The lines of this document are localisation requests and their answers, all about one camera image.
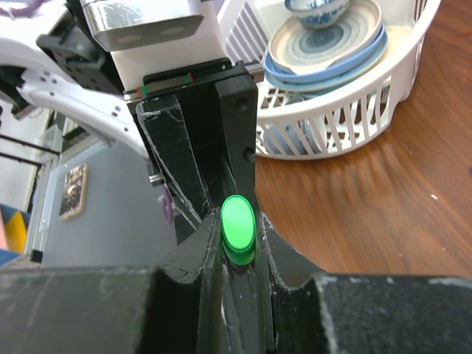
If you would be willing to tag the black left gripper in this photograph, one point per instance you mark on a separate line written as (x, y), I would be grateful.
(198, 125)

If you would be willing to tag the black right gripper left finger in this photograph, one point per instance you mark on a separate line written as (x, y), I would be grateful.
(172, 307)

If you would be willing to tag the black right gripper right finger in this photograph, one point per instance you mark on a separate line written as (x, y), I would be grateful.
(315, 311)

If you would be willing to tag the black green highlighter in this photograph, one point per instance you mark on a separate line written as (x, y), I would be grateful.
(242, 328)

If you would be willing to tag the green highlighter cap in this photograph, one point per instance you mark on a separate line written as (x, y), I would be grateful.
(238, 228)

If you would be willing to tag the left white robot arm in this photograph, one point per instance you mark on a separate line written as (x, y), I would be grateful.
(50, 60)

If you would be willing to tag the white plastic basket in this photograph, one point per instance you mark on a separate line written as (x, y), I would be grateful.
(352, 115)

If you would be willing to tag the grey ceramic mug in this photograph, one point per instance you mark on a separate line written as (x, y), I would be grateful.
(308, 131)

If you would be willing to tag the stacked ceramic plates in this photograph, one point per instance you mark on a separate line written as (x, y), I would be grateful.
(325, 50)

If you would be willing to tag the small picture card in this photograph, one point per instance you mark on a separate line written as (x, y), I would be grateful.
(74, 191)

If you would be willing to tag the blue white ceramic bowl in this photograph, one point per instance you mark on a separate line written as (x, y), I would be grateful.
(317, 11)

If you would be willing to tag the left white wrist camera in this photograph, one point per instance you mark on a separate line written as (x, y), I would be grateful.
(150, 37)

